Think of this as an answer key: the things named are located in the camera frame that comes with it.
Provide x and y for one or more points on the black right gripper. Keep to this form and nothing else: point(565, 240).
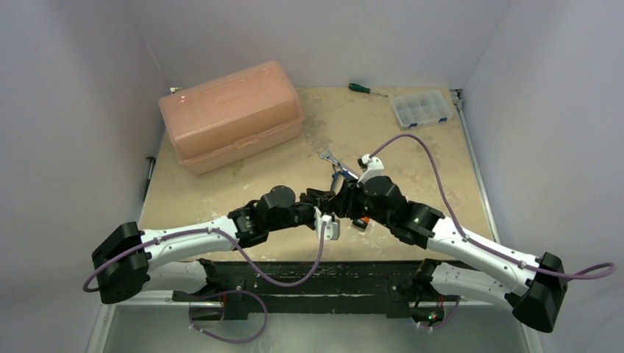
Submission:
point(352, 195)

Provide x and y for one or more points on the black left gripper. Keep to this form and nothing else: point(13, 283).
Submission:
point(318, 199)

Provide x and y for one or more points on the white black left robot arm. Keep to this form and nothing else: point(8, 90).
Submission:
point(133, 260)

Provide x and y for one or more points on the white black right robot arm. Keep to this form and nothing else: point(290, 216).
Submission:
point(530, 285)

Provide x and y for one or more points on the orange black padlock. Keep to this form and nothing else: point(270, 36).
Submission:
point(361, 223)

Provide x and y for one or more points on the silver open-end wrench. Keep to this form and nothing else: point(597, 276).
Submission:
point(336, 163)

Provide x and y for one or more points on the pink translucent plastic toolbox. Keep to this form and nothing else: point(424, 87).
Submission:
point(225, 120)

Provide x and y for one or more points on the clear plastic organizer box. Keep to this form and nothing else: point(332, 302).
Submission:
point(421, 109)

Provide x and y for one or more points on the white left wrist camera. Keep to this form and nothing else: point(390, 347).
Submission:
point(326, 225)

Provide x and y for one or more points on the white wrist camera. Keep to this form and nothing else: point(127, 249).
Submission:
point(326, 225)
point(371, 166)

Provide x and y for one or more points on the blue handled pliers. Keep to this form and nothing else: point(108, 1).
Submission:
point(336, 176)

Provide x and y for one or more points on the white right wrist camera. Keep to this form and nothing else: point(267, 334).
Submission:
point(371, 166)

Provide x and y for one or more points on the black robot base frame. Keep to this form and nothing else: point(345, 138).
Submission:
point(393, 288)

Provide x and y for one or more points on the green handled screwdriver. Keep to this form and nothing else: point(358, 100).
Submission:
point(362, 89)

